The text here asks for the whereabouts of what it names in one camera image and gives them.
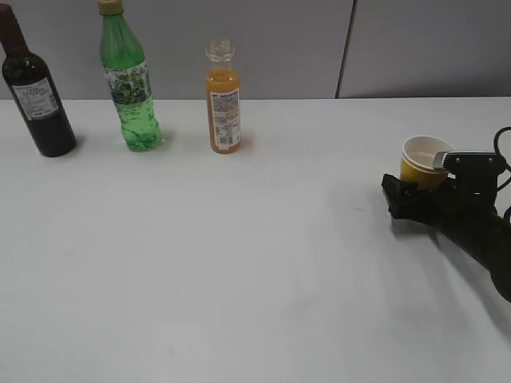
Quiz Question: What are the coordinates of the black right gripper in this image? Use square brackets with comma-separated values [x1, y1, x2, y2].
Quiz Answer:
[382, 174, 497, 227]

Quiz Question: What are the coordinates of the yellow paper cup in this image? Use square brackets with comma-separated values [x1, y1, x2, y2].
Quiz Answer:
[399, 136, 455, 190]

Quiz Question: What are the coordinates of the orange juice bottle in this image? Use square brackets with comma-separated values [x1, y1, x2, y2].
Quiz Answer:
[205, 38, 241, 154]

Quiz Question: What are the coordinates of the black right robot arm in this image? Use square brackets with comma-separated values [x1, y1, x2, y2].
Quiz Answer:
[382, 174, 510, 301]

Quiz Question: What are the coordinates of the green plastic soda bottle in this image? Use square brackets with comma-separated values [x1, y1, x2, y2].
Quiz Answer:
[97, 1, 161, 152]

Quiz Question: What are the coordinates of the dark red wine bottle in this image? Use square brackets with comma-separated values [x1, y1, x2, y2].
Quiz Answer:
[1, 4, 77, 157]

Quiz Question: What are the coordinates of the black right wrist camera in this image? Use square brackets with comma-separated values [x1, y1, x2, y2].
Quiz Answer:
[433, 151, 508, 195]

